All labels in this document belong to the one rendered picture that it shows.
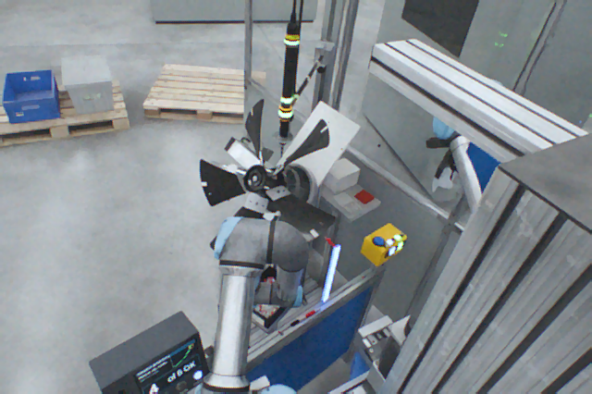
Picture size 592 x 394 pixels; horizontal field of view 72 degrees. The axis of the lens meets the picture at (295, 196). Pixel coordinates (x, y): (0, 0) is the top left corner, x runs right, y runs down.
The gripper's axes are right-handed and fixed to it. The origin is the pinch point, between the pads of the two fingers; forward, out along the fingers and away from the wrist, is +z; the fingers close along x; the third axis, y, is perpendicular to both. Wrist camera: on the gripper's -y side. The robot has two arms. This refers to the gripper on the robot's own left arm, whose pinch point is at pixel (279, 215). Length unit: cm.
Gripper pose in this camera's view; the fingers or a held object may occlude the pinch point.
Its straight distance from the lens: 156.3
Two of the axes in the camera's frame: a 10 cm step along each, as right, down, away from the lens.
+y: -9.7, -1.5, 1.9
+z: 2.4, -6.2, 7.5
